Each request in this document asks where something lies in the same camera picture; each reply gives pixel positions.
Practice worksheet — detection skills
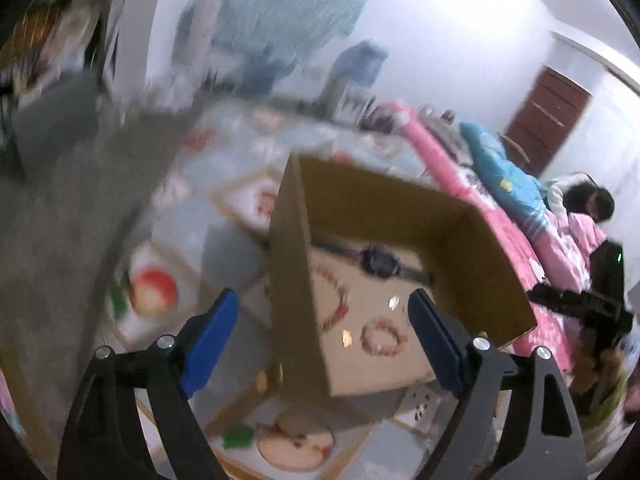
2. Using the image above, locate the teal floral hanging cloth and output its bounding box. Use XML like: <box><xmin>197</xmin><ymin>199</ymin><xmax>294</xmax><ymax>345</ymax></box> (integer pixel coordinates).
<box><xmin>167</xmin><ymin>0</ymin><xmax>381</xmax><ymax>98</ymax></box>

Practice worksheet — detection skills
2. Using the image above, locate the pile of clothes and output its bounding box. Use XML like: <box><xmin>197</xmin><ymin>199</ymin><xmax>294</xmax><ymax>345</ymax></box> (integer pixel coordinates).
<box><xmin>0</xmin><ymin>0</ymin><xmax>131</xmax><ymax>106</ymax></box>

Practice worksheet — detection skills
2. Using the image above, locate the green fuzzy cloth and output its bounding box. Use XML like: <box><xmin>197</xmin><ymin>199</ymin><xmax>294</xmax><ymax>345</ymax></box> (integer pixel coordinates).
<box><xmin>570</xmin><ymin>330</ymin><xmax>638</xmax><ymax>456</ymax></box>

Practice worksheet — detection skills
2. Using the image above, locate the colourful bead bracelet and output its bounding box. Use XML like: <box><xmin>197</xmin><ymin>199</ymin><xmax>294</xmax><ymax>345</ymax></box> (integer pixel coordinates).
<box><xmin>312</xmin><ymin>260</ymin><xmax>351</xmax><ymax>333</ymax></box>

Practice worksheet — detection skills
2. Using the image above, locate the teal printed pillow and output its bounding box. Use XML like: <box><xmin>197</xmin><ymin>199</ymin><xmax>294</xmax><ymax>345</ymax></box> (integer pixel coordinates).
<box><xmin>459</xmin><ymin>121</ymin><xmax>551</xmax><ymax>233</ymax></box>

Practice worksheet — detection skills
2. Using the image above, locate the pink floral blanket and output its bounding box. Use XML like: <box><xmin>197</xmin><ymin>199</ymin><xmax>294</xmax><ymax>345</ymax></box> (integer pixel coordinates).
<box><xmin>372</xmin><ymin>101</ymin><xmax>608</xmax><ymax>376</ymax></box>

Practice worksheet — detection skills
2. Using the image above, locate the pink orange bead bracelet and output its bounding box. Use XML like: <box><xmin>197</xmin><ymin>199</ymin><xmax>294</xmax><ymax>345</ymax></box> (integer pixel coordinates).
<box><xmin>360</xmin><ymin>317</ymin><xmax>410</xmax><ymax>358</ymax></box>

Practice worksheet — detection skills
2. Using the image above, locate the black wrist watch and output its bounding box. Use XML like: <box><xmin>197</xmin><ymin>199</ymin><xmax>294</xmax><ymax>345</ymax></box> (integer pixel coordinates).
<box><xmin>311</xmin><ymin>239</ymin><xmax>435</xmax><ymax>287</ymax></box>

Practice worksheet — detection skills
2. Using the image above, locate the brown wooden door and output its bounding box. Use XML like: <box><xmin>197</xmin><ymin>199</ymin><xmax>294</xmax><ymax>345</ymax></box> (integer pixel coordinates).
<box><xmin>504</xmin><ymin>66</ymin><xmax>593</xmax><ymax>181</ymax></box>

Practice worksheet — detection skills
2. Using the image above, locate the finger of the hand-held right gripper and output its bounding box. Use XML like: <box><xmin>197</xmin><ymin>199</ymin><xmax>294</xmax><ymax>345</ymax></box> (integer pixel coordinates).
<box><xmin>527</xmin><ymin>284</ymin><xmax>593</xmax><ymax>317</ymax></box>

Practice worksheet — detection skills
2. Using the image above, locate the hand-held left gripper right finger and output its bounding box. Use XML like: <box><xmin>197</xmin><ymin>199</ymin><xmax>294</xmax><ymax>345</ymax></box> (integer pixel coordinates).
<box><xmin>406</xmin><ymin>288</ymin><xmax>589</xmax><ymax>480</ymax></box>

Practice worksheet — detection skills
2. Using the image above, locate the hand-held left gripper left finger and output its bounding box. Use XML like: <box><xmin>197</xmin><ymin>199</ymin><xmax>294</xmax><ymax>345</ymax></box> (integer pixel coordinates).
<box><xmin>56</xmin><ymin>288</ymin><xmax>240</xmax><ymax>480</ymax></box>

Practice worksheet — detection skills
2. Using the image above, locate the fruit print table cover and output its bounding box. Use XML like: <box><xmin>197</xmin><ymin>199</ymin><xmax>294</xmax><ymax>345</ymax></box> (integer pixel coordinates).
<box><xmin>97</xmin><ymin>97</ymin><xmax>506</xmax><ymax>480</ymax></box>

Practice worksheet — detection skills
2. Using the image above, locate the brown cardboard box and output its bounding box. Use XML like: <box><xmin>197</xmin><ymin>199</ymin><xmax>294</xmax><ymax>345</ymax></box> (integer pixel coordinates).
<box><xmin>269</xmin><ymin>152</ymin><xmax>538</xmax><ymax>401</ymax></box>

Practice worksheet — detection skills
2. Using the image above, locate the blue water jug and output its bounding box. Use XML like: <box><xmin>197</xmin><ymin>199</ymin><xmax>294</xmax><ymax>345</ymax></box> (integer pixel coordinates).
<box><xmin>322</xmin><ymin>40</ymin><xmax>390</xmax><ymax>116</ymax></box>

